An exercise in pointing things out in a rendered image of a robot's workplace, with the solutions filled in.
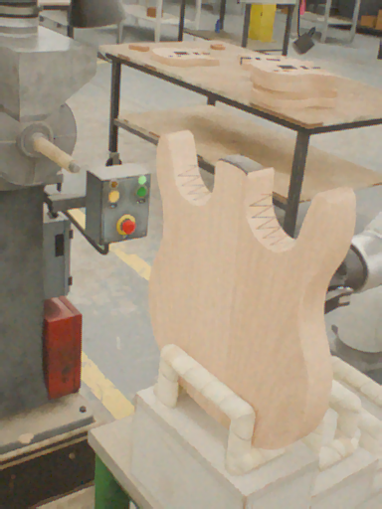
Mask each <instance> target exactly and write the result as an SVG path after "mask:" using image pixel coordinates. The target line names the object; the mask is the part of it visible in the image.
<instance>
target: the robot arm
mask: <svg viewBox="0 0 382 509"><path fill-rule="evenodd" d="M339 307H341V310H340V315H339V322H335V323H333V324H332V326H331V329H332V332H333V333H334V334H335V336H336V337H335V338H331V339H327V340H328V344H329V349H330V354H331V355H332V356H336V358H338V359H339V360H341V361H342V362H344V363H345V364H347V365H349V366H351V367H353V368H354V369H356V370H357V371H359V372H360V373H362V374H363V375H367V374H371V373H374V372H379V371H382V211H381V212H380V214H379V215H378V216H377V217H376V218H375V219H374V220H373V221H371V222H370V223H369V224H368V225H366V228H365V231H364V232H363V233H361V234H357V235H355V236H353V238H352V242H351V245H350V248H349V250H348V252H347V255H346V257H345V258H344V259H343V261H342V262H341V264H340V265H339V267H338V268H337V269H336V271H335V272H334V274H333V275H332V277H331V280H330V283H329V285H328V288H327V291H326V295H325V301H324V315H325V314H327V313H329V312H331V311H333V310H335V309H336V308H339Z"/></svg>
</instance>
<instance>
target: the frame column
mask: <svg viewBox="0 0 382 509"><path fill-rule="evenodd" d="M45 188H46V186H39V187H32V188H25V189H18V190H10V191H3V192H0V418H3V417H6V416H9V415H12V414H15V413H18V412H21V411H25V410H28V409H30V408H33V407H37V406H40V405H43V404H46V403H50V402H52V401H53V400H49V395H48V388H47V382H46V375H45V279H44V246H43V191H44V190H45Z"/></svg>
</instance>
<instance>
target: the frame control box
mask: <svg viewBox="0 0 382 509"><path fill-rule="evenodd" d="M141 174H143V175H145V178H146V182H145V183H144V184H143V185H139V184H138V183H137V179H138V176H139V175H141ZM113 179H115V180H117V182H118V186H117V188H115V189H110V188H109V182H110V181H111V180H113ZM140 187H144V188H145V189H146V193H145V195H144V196H142V197H139V196H137V190H138V189H139V188H140ZM150 188H151V172H149V171H146V170H145V169H143V168H141V167H140V166H138V165H136V164H135V163H131V164H124V165H115V166H108V167H100V168H93V169H87V178H86V219H85V229H84V228H83V226H82V225H81V224H80V223H79V222H78V221H77V219H76V218H75V217H74V216H73V215H71V214H70V213H69V212H68V211H63V212H62V213H63V214H64V215H65V216H66V217H67V218H68V219H69V220H70V221H71V222H73V224H74V225H75V226H76V228H77V229H78V230H79V232H80V233H81V234H82V235H83V236H84V237H85V239H86V240H87V241H88V242H89V243H90V244H91V245H92V247H93V248H94V249H95V250H96V251H97V252H99V253H100V254H101V255H108V252H109V244H113V243H118V242H124V241H129V240H134V239H139V238H144V237H146V236H147V220H149V205H150ZM113 191H116V192H117V193H118V198H117V199H116V200H115V201H111V200H110V199H109V194H110V193H111V192H113ZM58 217H59V213H58V212H57V213H52V215H50V217H49V218H50V219H57V218H58ZM128 220H132V221H134V222H135V231H134V232H133V233H132V234H130V235H128V234H126V233H125V232H123V231H122V229H121V227H122V224H124V222H126V221H128ZM98 245H99V246H98ZM103 245H104V249H103V248H101V247H100V246H103Z"/></svg>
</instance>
